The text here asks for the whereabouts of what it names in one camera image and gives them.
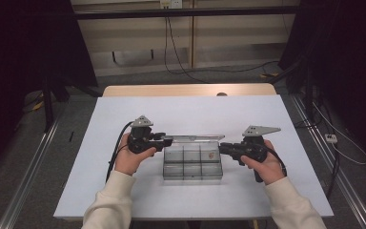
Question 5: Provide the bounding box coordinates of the left hand-held gripper black cable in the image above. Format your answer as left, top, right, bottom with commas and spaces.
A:
105, 120, 134, 183

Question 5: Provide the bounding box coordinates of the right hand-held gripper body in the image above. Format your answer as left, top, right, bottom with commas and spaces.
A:
234, 124, 282, 167

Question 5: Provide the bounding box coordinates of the black curtain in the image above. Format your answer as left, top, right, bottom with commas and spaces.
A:
279, 0, 366, 163
0, 0, 98, 179

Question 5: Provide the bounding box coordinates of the thick black floor cable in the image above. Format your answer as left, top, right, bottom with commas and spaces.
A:
325, 142, 341, 199

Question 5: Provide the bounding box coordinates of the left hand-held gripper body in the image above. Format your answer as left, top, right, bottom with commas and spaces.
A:
127, 114, 167, 156

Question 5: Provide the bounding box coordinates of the clear plastic compartment box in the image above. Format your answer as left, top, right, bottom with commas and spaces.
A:
162, 134, 226, 181

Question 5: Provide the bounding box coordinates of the thin black hanging cable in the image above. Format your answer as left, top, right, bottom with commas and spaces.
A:
163, 15, 280, 76
167, 15, 209, 85

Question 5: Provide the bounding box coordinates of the person's right hand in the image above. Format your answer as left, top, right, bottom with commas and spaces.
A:
240, 139, 286, 186

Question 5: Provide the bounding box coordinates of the white table board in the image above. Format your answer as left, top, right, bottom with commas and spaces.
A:
52, 94, 335, 221

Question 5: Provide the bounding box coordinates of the right hand-held gripper black cable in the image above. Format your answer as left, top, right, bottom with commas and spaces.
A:
266, 149, 289, 177

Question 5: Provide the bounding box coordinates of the aluminium floor rail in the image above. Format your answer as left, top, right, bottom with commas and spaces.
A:
0, 117, 61, 229
290, 94, 366, 229

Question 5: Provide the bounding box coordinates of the black horizontal bar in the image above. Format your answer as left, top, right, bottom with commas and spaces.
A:
74, 5, 299, 21

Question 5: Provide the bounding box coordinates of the wooden table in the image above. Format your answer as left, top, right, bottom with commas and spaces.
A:
102, 83, 277, 97

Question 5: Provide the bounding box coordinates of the white floor cable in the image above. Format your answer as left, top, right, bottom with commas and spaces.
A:
311, 101, 366, 166

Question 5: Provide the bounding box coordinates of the white wall socket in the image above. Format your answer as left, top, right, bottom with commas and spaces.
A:
159, 0, 184, 10

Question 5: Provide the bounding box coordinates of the person's left hand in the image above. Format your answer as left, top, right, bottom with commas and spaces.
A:
113, 133, 157, 177

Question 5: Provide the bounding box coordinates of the black metal stand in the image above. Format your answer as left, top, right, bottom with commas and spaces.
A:
41, 75, 71, 133

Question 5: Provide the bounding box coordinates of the hand-held gripper black cable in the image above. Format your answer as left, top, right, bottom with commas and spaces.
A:
105, 120, 134, 183
266, 149, 289, 177

